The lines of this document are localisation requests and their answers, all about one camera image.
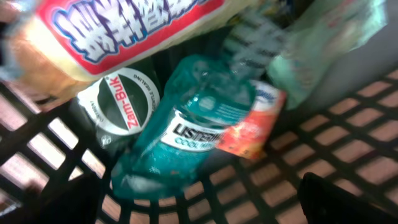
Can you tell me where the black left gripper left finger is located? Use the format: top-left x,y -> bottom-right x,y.
29,174 -> 101,224

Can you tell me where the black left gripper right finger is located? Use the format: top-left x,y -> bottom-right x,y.
297,172 -> 397,224

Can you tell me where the orange small sachet packet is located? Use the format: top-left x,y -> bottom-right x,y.
216,81 -> 286,159

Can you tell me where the green Zam-Buk ointment tin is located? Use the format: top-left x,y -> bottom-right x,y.
75,67 -> 160,152

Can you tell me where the yellow red snack bag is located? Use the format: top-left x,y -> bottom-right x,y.
9,0 -> 250,102

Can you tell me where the teal Listerine mouthwash bottle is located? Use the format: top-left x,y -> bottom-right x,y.
111,55 -> 256,200

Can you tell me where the mint green wipes pack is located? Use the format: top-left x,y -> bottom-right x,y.
267,0 -> 387,110

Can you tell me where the grey plastic shopping basket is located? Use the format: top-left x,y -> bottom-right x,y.
1,24 -> 397,223

